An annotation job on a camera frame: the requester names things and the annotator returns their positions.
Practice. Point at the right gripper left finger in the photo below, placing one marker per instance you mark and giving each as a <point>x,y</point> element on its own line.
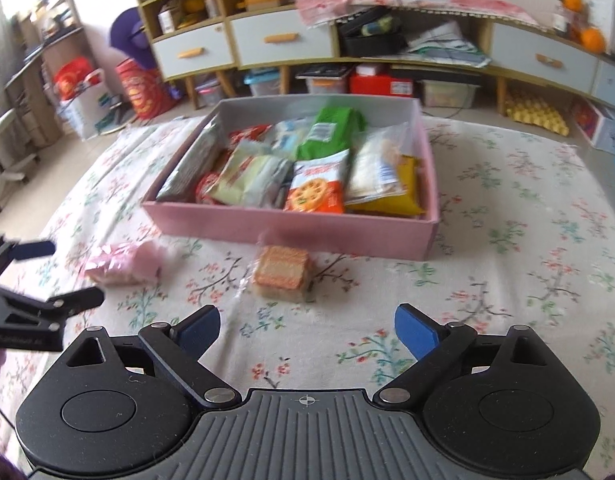
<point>177,350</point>

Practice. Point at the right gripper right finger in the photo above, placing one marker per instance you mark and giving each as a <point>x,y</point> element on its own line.
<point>438,350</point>

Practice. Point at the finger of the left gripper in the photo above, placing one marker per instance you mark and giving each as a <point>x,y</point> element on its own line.
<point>52,302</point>
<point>31,250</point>

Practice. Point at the pink wafer snack pack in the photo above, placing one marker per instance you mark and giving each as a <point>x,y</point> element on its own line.
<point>125,264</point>

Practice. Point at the cream white snack packet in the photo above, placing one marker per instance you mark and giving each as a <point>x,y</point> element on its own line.
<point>252,176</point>

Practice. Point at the chocolate roll white packet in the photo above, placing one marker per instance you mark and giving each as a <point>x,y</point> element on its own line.
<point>194,164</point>

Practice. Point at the orange lotus cracker packet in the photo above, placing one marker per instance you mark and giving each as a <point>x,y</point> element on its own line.
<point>318,185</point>

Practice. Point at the clear rice cracker pack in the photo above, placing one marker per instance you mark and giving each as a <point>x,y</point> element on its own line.
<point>375,160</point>

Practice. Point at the white blue bread packet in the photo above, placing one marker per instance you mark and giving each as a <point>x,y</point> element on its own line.
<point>285,137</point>

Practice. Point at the green snack packet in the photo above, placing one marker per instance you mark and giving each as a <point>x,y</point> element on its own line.
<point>332,132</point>

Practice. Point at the red snack packet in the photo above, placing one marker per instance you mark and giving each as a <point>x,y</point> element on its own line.
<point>254,133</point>
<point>203,187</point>

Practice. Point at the grey office chair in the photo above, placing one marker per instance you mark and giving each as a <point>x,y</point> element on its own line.
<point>15,158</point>

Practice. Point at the brown wafer cracker stack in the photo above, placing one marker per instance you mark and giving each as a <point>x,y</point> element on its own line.
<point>282,273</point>

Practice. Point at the floral tablecloth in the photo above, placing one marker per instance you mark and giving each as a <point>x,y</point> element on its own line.
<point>526,236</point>

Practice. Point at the white shopping bag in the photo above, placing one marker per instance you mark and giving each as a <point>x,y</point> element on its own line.
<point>85,100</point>

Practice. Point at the pink cardboard box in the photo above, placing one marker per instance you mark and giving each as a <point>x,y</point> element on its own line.
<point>397,227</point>

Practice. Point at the yellow egg tray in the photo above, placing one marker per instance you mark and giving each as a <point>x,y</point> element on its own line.
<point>529,109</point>

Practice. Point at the red box under cabinet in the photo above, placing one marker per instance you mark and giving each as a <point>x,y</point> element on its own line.
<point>375,80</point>

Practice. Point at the wooden drawer cabinet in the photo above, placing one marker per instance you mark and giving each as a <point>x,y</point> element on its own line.
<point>277,37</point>

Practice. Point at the orange fruit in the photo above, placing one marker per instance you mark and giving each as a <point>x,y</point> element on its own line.
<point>592,40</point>

